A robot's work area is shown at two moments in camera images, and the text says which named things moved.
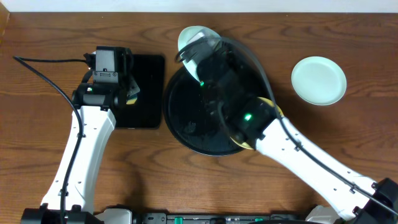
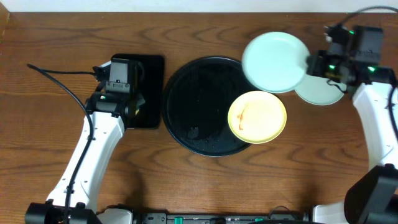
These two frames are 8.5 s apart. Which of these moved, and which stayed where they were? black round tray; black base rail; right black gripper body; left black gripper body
Moved: right black gripper body; left black gripper body
Stayed: black base rail; black round tray
